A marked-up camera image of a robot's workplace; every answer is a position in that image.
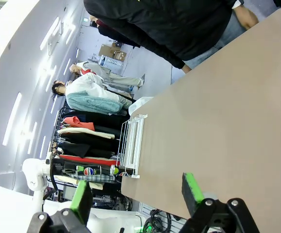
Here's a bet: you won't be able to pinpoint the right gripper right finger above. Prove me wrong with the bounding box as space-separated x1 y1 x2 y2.
179 172 261 233

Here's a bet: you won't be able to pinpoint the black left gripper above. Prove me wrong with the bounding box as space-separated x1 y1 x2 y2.
50 157 67 177

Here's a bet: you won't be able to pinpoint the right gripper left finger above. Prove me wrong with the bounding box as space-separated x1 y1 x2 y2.
26 179 94 233

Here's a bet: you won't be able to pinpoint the person's left hand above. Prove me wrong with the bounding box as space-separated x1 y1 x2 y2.
235 4 260 31

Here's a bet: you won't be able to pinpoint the plaid cloth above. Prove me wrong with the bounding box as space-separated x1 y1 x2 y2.
73 173 117 183

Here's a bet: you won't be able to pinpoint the red garment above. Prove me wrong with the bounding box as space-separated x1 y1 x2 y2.
58 154 120 167

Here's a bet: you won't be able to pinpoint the cream garment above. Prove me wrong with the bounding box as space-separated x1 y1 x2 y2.
57 127 116 140

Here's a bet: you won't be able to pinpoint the orange garment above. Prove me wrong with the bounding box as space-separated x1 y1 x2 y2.
62 116 96 132

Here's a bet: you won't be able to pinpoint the black clothes rack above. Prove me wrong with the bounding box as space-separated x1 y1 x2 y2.
50 106 131 195

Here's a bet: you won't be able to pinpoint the teal fleece blanket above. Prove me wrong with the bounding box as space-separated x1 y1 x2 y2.
66 91 124 115

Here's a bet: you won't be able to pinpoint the woman in white jacket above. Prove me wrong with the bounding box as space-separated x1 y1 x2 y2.
51 72 136 117

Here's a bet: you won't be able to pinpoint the white plastic bag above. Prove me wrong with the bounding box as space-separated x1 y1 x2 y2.
128 96 154 117

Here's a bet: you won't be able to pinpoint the person with red vest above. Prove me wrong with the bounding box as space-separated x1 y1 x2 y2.
69 60 146 92

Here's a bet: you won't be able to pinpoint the white blue storage crate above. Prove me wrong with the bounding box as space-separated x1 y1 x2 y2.
98 54 124 69

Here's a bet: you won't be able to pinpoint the brown cardboard boxes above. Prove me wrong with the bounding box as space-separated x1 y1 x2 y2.
98 42 128 61

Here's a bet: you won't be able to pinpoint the person in dark maroon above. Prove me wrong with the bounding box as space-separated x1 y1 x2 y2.
89 15 141 49

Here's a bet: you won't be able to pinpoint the blue jeans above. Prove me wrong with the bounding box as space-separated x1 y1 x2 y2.
183 11 249 71

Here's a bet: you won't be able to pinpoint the person in black jacket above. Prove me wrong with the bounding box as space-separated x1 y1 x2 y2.
83 0 244 70

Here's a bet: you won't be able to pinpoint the black cable bundle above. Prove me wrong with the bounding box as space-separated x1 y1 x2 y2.
142 208 180 233

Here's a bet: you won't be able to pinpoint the white slotted base plate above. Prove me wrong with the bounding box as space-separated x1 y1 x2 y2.
139 201 187 233

